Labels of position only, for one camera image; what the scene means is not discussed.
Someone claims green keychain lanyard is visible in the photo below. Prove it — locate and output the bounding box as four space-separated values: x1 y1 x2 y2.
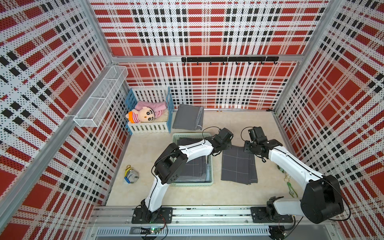
276 164 299 199

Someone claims plain grey folded pillowcase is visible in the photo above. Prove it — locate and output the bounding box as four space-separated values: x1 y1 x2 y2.
173 104 204 131

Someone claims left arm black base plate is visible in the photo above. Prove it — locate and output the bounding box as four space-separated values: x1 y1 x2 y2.
131 207 174 224

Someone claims white blue slatted crate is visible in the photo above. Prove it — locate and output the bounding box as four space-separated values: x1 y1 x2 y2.
126 87 174 135

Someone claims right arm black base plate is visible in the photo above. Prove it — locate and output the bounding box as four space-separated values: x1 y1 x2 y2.
250 207 294 224

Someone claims green circuit board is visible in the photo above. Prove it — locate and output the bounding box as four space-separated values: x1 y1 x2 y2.
141 228 163 235

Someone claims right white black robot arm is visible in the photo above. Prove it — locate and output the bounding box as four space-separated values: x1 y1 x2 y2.
244 127 345 224

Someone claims black wall hook rail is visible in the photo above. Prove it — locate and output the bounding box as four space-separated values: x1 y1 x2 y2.
181 56 280 64

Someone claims pink plush doll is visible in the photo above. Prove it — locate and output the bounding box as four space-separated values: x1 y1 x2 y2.
126 101 168 124

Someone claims mint green plastic basket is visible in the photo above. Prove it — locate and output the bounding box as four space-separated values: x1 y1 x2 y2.
172 133 214 187

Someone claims small toy with yellow strap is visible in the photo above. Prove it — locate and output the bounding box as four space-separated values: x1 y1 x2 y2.
124 165 140 184

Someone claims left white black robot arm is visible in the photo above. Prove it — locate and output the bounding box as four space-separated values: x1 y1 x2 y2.
141 128 234 214

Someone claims grey checked pillowcase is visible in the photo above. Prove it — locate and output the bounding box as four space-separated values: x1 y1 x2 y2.
175 156 208 183
221 146 258 185

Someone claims white wire mesh shelf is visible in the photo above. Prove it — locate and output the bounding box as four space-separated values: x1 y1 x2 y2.
74 66 128 128

